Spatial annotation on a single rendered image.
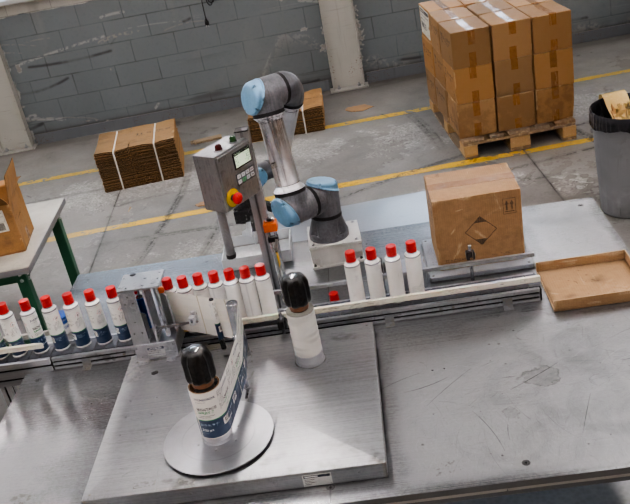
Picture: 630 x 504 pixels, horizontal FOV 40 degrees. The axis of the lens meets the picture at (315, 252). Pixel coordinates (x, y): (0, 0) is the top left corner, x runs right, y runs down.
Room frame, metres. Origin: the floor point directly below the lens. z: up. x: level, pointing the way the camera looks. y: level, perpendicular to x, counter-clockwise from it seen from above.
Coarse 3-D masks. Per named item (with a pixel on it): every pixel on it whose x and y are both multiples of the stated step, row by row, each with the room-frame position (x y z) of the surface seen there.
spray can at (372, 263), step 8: (368, 248) 2.45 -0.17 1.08; (368, 256) 2.44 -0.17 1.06; (376, 256) 2.45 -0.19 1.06; (368, 264) 2.43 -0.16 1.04; (376, 264) 2.43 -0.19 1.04; (368, 272) 2.44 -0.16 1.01; (376, 272) 2.43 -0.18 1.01; (368, 280) 2.44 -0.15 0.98; (376, 280) 2.43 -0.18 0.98; (376, 288) 2.43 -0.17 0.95; (384, 288) 2.45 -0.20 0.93; (376, 296) 2.43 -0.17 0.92; (384, 296) 2.44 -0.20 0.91; (384, 304) 2.43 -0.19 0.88
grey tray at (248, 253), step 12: (288, 228) 3.17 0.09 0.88; (240, 240) 3.18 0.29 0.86; (252, 240) 3.18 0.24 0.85; (288, 240) 3.15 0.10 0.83; (240, 252) 3.13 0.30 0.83; (252, 252) 3.10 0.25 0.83; (288, 252) 2.97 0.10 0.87; (228, 264) 2.99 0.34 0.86; (240, 264) 2.99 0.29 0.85; (252, 264) 2.98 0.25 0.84
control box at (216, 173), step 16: (224, 144) 2.59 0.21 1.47; (240, 144) 2.58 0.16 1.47; (208, 160) 2.50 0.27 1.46; (224, 160) 2.51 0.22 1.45; (208, 176) 2.51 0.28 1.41; (224, 176) 2.50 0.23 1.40; (256, 176) 2.60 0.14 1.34; (208, 192) 2.53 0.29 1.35; (224, 192) 2.49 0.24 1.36; (240, 192) 2.54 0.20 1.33; (256, 192) 2.59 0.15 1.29; (208, 208) 2.54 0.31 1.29; (224, 208) 2.49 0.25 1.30
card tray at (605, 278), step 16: (576, 256) 2.52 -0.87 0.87; (592, 256) 2.51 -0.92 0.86; (608, 256) 2.50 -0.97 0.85; (624, 256) 2.50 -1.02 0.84; (544, 272) 2.51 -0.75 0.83; (560, 272) 2.49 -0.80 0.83; (576, 272) 2.47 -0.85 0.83; (592, 272) 2.45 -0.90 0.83; (608, 272) 2.43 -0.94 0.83; (624, 272) 2.42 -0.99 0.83; (544, 288) 2.41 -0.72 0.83; (560, 288) 2.40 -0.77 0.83; (576, 288) 2.38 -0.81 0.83; (592, 288) 2.36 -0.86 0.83; (608, 288) 2.34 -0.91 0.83; (624, 288) 2.32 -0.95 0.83; (560, 304) 2.27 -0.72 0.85; (576, 304) 2.27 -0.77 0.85; (592, 304) 2.26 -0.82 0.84
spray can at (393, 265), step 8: (392, 248) 2.43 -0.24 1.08; (392, 256) 2.43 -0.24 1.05; (392, 264) 2.42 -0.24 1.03; (400, 264) 2.43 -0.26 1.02; (392, 272) 2.42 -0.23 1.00; (400, 272) 2.43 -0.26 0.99; (392, 280) 2.42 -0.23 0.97; (400, 280) 2.42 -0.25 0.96; (392, 288) 2.43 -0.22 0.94; (400, 288) 2.42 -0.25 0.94
